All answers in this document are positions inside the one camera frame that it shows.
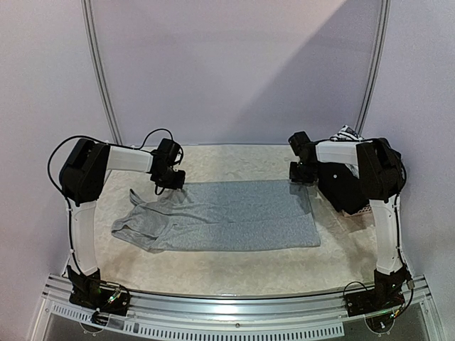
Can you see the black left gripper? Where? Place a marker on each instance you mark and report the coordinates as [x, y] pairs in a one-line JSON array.
[[178, 182]]

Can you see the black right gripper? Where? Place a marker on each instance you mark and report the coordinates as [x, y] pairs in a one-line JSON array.
[[296, 172]]

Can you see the grey tank top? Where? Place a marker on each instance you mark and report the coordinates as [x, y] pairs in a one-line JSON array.
[[235, 216]]

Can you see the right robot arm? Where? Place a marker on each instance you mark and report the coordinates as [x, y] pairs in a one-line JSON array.
[[382, 177]]

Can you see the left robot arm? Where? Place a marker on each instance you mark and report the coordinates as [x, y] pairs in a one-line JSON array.
[[81, 182]]

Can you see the pink perforated laundry basket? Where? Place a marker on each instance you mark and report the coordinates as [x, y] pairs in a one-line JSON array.
[[363, 211]]

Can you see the black shirt with buttons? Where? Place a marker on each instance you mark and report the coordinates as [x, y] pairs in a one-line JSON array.
[[341, 188]]

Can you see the white striped garment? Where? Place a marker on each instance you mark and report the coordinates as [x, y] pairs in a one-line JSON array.
[[346, 134]]

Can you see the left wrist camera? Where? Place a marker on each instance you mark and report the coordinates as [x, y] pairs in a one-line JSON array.
[[170, 151]]

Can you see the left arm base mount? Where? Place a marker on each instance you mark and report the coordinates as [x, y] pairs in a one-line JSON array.
[[101, 296]]

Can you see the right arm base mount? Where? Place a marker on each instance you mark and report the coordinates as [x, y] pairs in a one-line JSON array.
[[391, 302]]

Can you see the aluminium front rail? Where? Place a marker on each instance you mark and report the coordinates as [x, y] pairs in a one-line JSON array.
[[321, 316]]

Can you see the left aluminium corner post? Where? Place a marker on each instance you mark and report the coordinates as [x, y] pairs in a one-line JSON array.
[[99, 71]]

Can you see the aluminium corner post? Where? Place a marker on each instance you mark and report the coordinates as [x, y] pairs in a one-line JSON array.
[[374, 63], [99, 71]]

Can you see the right aluminium corner post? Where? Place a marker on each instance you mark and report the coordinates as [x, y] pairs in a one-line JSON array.
[[374, 63]]

